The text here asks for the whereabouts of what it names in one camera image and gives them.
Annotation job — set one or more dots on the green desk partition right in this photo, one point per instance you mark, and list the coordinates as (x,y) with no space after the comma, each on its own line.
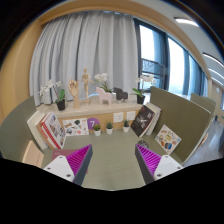
(185,118)

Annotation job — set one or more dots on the black computer mouse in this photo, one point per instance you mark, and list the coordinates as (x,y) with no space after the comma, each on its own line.
(143,144)

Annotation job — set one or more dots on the white orchid black pot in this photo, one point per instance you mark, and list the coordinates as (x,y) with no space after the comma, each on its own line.
(140,92)
(60,96)

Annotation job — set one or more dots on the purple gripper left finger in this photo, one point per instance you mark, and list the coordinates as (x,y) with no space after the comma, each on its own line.
(61,167)

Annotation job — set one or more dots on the dark wooden horse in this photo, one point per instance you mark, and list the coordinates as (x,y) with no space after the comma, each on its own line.
(120,94)

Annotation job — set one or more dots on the green desk partition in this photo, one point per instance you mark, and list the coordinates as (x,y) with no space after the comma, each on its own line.
(14,131)
(185,118)

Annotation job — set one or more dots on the pink wooden horse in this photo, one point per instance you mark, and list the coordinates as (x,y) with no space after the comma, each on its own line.
(104,96)

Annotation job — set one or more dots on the wooden shelf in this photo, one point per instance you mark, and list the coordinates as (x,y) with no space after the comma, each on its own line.
(103,112)

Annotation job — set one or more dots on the white wall socket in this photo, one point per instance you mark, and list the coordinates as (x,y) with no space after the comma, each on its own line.
(130,115)
(118,117)

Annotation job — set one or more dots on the white wall socket right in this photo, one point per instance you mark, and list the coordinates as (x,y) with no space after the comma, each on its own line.
(130,115)

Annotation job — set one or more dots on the wooden mannequin figure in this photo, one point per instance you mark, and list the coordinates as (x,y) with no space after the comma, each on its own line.
(86,80)

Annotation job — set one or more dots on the purple round number sign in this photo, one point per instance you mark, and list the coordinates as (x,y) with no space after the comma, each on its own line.
(92,122)

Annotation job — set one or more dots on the white orchid black pot left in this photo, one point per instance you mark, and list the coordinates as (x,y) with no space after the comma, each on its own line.
(60,96)

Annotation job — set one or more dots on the green desk partition left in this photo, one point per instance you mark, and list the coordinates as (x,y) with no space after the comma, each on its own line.
(14,131)

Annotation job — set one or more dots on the white wall socket left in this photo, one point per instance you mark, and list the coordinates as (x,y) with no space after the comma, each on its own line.
(118,117)

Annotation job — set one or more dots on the white orchid middle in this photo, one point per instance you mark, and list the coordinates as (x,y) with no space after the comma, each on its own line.
(102,78)

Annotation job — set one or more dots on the white orchid black pot right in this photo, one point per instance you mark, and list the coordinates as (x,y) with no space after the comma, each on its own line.
(140,92)

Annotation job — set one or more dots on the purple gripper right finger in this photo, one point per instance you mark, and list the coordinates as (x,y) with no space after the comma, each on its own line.
(153,166)

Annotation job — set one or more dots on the white book left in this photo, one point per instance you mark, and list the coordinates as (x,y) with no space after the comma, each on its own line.
(32,123)

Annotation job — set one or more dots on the small plant white pot left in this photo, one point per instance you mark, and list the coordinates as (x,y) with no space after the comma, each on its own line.
(97,129)

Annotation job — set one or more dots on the maroon notebook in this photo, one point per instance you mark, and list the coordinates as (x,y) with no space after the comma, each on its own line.
(75,157)

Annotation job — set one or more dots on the wooden hand model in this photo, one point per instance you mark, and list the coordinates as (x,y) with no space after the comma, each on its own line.
(73,87)

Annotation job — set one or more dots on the beige book left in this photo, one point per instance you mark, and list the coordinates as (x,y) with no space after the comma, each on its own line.
(33,156)

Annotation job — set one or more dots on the small plant white pot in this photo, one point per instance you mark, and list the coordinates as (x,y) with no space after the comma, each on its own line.
(97,129)
(109,128)
(126,126)

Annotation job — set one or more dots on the illustrated picture card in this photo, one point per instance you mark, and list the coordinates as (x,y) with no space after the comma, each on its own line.
(76,127)

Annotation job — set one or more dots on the white book behind black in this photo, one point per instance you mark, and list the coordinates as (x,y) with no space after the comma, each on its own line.
(157,112)

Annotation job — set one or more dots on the grey curtain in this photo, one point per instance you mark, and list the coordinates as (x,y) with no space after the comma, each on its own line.
(92,42)

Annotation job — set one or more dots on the small plant white pot middle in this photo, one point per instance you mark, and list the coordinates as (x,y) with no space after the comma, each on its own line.
(109,128)

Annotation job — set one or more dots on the red white book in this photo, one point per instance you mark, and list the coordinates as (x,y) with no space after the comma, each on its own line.
(52,129)

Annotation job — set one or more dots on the colourful illustrated card right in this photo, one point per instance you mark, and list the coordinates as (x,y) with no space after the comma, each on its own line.
(167,139)

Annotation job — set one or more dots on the small plant white pot right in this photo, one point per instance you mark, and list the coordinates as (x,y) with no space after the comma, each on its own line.
(126,126)

